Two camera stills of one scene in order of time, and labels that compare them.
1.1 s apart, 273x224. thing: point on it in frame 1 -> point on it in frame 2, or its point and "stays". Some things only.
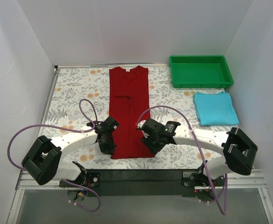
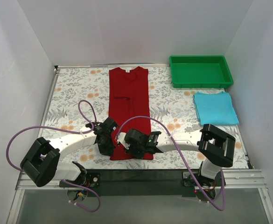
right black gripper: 149,142 -> 131,149
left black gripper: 107,144 stays
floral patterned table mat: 80,97 stays
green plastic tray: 200,72 stays
